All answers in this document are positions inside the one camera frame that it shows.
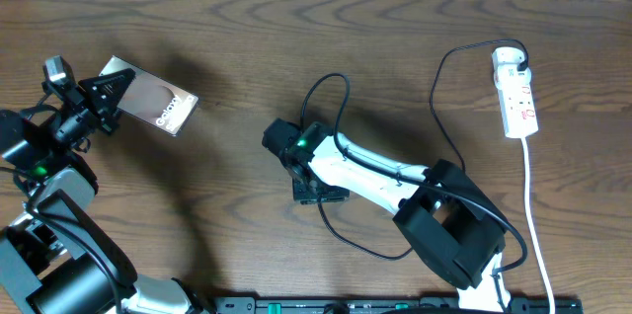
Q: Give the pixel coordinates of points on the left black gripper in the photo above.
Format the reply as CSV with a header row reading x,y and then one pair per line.
x,y
97,105

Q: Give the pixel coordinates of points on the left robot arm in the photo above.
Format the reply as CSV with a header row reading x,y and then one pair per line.
x,y
54,257

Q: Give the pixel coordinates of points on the white power strip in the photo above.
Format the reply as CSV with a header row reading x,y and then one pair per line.
x,y
515,95

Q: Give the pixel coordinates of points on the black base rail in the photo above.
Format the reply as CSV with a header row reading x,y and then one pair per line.
x,y
432,304

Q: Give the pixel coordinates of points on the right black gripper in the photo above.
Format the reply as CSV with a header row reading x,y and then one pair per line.
x,y
302,196

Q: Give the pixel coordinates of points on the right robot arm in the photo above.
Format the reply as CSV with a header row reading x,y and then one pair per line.
x,y
447,221

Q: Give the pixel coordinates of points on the Galaxy smartphone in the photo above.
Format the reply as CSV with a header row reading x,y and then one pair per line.
x,y
152,99

